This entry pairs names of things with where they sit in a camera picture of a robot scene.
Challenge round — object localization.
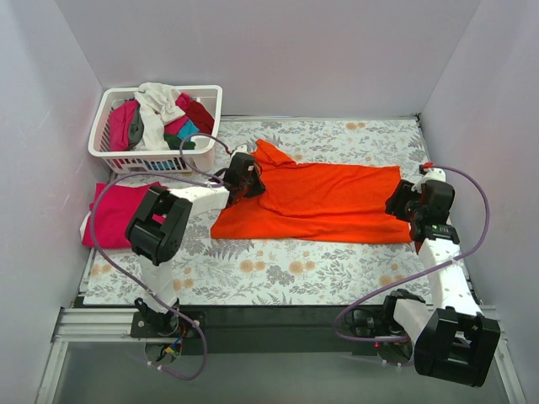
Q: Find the magenta shirt in basket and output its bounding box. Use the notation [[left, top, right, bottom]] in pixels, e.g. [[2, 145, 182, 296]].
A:
[[109, 93, 191, 152]]

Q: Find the white plastic laundry basket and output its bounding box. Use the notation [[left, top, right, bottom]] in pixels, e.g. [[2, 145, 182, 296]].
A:
[[88, 82, 222, 173]]

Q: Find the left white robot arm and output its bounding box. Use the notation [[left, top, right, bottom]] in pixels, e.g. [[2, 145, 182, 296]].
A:
[[125, 151, 265, 337]]

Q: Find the orange t shirt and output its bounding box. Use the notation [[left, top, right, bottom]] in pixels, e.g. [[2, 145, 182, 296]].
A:
[[211, 140, 411, 244]]

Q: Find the teal shirt in basket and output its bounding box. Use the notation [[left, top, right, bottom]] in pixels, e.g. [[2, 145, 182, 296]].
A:
[[177, 120, 199, 141]]

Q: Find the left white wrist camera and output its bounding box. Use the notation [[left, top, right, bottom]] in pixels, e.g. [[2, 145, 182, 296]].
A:
[[230, 144, 248, 157]]

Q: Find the folded white shirt under magenta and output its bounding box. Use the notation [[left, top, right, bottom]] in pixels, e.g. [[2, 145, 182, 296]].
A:
[[79, 212, 91, 242]]

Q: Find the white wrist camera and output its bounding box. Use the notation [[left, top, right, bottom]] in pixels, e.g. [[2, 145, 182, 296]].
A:
[[230, 144, 248, 157], [412, 162, 446, 193]]

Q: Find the dark green shirt in basket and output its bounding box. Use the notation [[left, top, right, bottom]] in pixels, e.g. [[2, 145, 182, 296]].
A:
[[164, 134, 196, 151]]

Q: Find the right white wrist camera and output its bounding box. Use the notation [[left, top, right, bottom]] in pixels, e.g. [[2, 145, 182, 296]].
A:
[[412, 162, 446, 193]]

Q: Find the white shirt in basket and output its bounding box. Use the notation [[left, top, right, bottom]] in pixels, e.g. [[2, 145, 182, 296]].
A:
[[134, 82, 185, 152]]

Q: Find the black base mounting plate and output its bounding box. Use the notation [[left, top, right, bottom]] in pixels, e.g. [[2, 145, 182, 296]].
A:
[[130, 306, 418, 359]]

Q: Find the grey shirt in basket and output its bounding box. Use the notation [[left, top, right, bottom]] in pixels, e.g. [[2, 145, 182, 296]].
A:
[[127, 108, 144, 151]]

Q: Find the aluminium frame rail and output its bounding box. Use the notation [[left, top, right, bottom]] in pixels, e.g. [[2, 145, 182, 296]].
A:
[[52, 306, 506, 343]]

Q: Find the folded magenta t shirt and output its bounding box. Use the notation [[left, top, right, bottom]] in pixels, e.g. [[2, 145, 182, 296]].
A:
[[94, 182, 161, 249]]

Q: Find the dark red shirt in basket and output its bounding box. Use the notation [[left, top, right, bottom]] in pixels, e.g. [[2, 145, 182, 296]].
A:
[[185, 101, 215, 135]]

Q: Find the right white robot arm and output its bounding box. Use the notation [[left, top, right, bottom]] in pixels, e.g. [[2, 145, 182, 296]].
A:
[[381, 179, 500, 387]]

